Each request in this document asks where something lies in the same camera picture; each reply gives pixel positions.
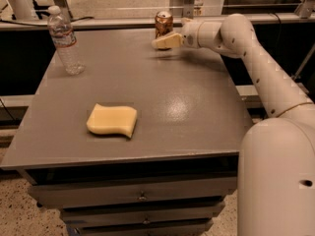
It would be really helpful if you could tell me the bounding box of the grey drawer cabinet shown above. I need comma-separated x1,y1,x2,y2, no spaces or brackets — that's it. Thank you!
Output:
2,29,252,236

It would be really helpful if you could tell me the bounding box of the middle grey drawer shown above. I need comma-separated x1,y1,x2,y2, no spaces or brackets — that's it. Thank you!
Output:
61,199,225,227

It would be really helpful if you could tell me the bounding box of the orange patterned soda can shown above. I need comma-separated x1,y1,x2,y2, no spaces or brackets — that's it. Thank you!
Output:
155,11,173,38

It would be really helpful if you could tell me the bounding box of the top grey drawer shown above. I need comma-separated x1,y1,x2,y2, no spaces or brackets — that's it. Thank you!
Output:
29,174,237,208

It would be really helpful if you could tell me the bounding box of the bottom grey drawer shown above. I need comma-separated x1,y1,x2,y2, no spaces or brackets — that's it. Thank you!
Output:
71,218,213,236

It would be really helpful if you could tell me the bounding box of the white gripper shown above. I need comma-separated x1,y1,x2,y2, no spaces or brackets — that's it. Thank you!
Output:
152,18,200,49

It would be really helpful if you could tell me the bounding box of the yellow sponge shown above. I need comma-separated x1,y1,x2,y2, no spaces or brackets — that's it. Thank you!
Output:
87,104,137,138

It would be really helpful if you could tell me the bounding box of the grey metal rail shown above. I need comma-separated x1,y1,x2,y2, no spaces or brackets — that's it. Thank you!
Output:
0,13,315,31

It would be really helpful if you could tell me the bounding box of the white pipe background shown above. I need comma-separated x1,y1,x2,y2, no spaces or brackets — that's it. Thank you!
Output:
7,0,38,21

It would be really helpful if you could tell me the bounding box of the grey drawer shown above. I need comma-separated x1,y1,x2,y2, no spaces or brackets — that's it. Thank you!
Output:
71,218,213,236
61,199,225,227
29,174,237,208

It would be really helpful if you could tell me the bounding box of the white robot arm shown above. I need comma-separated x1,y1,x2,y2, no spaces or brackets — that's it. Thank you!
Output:
152,14,315,236

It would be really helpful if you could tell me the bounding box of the clear plastic water bottle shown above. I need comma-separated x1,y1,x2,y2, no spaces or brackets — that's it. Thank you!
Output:
47,6,86,76

